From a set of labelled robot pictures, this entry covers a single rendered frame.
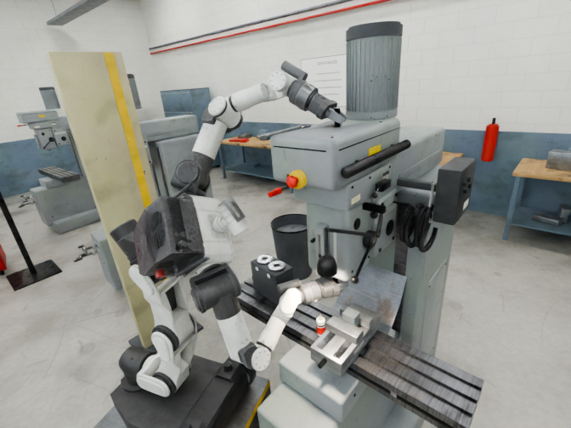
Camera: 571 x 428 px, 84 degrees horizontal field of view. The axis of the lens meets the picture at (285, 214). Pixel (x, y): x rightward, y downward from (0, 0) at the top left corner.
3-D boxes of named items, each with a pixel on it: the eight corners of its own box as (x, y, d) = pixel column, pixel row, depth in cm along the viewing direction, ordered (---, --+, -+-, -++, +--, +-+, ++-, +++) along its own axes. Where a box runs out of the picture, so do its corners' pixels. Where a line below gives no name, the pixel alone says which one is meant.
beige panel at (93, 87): (150, 365, 256) (45, 47, 166) (128, 343, 282) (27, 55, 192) (203, 328, 291) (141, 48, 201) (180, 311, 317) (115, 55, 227)
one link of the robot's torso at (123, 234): (102, 238, 131) (122, 221, 122) (127, 224, 142) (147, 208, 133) (143, 291, 135) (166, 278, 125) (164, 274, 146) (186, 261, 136)
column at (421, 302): (405, 433, 194) (433, 195, 133) (339, 391, 224) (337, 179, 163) (433, 377, 228) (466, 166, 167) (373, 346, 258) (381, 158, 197)
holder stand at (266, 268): (278, 306, 166) (275, 274, 159) (253, 289, 182) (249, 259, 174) (295, 295, 174) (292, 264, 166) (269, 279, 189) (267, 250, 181)
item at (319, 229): (324, 277, 122) (323, 228, 114) (315, 273, 125) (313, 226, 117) (330, 273, 125) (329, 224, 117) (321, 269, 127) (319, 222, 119)
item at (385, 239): (376, 259, 131) (379, 200, 121) (327, 244, 147) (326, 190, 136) (396, 241, 144) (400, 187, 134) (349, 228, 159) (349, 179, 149)
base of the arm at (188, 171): (168, 194, 112) (200, 194, 112) (169, 159, 114) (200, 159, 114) (182, 200, 127) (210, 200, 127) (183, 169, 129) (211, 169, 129)
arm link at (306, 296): (314, 301, 126) (289, 310, 122) (307, 306, 135) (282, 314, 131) (304, 273, 130) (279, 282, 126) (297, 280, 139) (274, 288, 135)
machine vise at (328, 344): (341, 377, 125) (341, 357, 120) (310, 358, 134) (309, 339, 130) (381, 326, 148) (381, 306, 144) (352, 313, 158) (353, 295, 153)
